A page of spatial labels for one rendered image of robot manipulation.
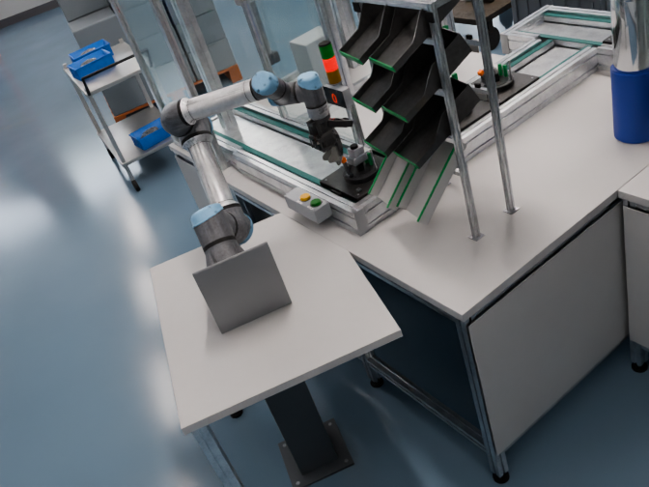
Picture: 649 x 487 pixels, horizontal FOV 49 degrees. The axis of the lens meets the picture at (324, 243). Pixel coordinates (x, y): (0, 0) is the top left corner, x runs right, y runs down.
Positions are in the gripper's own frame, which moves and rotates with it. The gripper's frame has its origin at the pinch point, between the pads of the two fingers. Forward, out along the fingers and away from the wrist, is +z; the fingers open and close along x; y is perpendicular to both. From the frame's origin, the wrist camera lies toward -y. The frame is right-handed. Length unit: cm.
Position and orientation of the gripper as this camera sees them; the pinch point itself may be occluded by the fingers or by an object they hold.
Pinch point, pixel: (339, 160)
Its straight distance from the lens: 260.9
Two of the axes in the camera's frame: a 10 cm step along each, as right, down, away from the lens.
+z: 2.7, 7.8, 5.6
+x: 5.7, 3.4, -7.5
